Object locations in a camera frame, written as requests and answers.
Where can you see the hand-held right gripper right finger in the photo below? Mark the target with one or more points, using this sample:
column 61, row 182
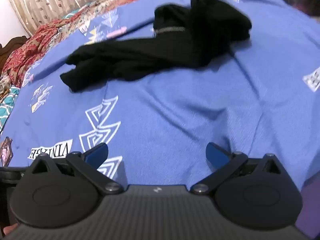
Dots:
column 215, row 155

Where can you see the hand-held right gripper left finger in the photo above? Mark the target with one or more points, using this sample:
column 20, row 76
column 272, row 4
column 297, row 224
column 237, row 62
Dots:
column 97, row 153

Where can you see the black pants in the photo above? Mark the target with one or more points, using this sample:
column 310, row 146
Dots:
column 155, row 55

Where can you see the blue printed bedsheet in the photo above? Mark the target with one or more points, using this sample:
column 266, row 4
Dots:
column 190, row 110

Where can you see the grey floral cloth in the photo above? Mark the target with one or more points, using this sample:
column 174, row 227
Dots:
column 4, row 85

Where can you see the red patterned blanket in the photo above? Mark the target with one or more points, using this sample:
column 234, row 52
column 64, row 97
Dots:
column 37, row 42

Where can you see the carved wooden headboard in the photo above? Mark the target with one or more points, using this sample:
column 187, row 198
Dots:
column 10, row 47

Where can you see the beige floral curtain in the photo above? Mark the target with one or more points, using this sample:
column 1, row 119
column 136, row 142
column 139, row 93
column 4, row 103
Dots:
column 65, row 0

